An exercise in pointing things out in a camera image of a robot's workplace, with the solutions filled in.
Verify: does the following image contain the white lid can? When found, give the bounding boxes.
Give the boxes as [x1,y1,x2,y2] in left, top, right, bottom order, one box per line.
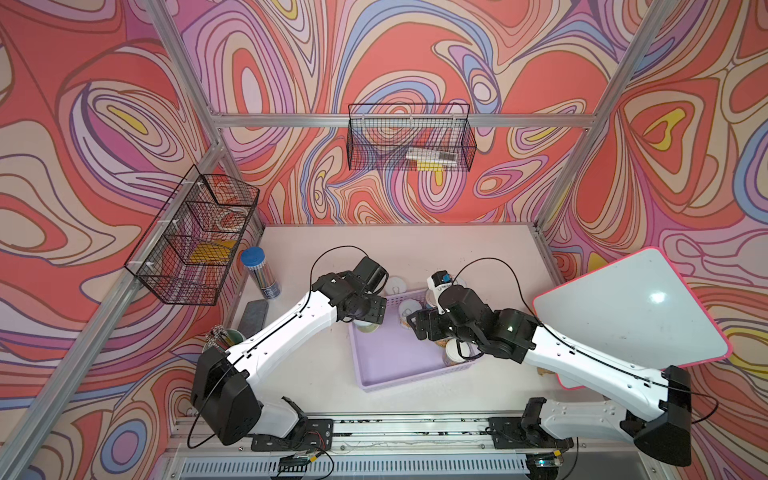
[353,320,379,333]
[384,276,408,296]
[398,299,423,329]

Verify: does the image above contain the lilac plastic basket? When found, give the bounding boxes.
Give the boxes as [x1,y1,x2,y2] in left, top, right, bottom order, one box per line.
[349,290,472,392]

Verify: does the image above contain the blue labelled tin can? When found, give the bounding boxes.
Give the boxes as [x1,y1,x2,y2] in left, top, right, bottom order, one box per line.
[425,289,438,308]

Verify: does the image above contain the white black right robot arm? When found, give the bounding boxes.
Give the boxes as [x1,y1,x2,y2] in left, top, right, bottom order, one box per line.
[406,285,692,467]

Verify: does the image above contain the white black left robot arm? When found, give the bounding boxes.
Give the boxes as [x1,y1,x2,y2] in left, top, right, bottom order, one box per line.
[192,256,389,446]

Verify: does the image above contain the yellow item in left basket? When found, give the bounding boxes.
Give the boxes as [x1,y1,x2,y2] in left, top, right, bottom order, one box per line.
[188,240,236,266]

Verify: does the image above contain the markers in back basket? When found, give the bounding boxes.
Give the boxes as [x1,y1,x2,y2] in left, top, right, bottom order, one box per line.
[405,148,458,171]

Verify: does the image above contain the grey whiteboard eraser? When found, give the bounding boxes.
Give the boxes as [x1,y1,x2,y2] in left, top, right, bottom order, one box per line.
[237,299,269,339]

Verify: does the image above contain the blue lid pencil tube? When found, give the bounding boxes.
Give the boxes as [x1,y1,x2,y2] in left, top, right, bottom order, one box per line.
[240,247,281,300]

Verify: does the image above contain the pink framed whiteboard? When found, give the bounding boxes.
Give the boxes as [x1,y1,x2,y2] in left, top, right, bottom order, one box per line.
[532,248,732,382]

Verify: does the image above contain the green cup with pencils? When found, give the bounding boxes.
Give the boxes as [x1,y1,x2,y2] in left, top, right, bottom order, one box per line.
[203,325,245,351]

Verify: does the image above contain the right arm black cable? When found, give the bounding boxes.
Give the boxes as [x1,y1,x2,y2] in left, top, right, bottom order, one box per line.
[449,256,720,426]

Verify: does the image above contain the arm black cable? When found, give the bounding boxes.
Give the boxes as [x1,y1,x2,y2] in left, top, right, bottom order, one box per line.
[185,244,370,450]
[449,256,720,426]

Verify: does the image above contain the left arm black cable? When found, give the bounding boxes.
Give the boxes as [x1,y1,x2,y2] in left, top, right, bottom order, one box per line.
[185,244,370,450]

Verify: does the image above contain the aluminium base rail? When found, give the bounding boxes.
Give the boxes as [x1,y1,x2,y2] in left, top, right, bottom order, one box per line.
[150,413,680,479]

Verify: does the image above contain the black wire basket back wall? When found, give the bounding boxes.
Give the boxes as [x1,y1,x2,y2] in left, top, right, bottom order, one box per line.
[346,101,477,172]

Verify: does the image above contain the black wire basket wall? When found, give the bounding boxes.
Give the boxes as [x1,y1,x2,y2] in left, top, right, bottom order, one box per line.
[346,101,477,172]
[124,166,260,306]

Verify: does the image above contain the black wire basket left wall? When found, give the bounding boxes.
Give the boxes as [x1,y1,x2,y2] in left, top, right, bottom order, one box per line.
[124,166,260,306]

